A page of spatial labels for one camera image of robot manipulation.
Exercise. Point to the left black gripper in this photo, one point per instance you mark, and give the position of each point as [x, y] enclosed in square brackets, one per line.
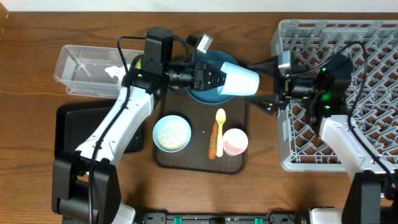
[196, 76]

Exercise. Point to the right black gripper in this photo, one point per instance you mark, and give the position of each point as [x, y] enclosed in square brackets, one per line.
[283, 92]

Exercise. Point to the light blue cup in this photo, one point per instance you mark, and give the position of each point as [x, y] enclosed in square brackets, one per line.
[239, 81]

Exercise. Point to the pink white cup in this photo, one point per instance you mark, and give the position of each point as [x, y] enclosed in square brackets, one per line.
[235, 142]

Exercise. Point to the white tissue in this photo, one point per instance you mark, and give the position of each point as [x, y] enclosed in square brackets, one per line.
[116, 72]

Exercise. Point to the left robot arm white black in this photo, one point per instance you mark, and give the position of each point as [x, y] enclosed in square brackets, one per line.
[85, 184]

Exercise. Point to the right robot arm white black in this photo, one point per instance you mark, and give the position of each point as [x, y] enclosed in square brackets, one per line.
[372, 197]

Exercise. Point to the grey dishwasher rack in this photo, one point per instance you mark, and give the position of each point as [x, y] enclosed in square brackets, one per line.
[373, 47]

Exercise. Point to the clear plastic waste bin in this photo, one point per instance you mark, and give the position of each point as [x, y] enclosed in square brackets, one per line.
[81, 69]

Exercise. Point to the pale yellow plastic spoon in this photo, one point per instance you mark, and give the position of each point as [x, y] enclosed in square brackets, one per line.
[220, 119]

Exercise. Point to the brown serving tray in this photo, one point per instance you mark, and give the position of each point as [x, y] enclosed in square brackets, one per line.
[201, 117]

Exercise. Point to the orange carrot stick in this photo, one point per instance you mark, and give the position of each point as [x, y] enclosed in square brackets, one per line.
[213, 142]

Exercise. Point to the light blue bowl with rice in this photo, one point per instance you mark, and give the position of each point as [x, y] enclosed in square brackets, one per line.
[171, 133]

